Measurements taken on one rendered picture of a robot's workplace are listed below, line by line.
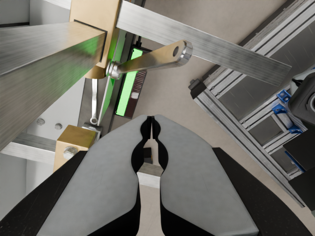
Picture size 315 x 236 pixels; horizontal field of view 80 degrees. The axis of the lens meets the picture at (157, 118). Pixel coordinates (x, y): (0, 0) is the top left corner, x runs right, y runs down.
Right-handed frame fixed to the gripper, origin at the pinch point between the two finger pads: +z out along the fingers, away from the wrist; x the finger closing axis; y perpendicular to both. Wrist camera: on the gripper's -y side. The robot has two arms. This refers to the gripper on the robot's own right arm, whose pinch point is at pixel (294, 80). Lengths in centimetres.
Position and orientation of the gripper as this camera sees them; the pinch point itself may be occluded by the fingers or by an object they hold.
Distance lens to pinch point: 37.2
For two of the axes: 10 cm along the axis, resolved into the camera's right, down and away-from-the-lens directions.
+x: 3.3, -8.3, -4.5
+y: 9.4, 2.8, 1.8
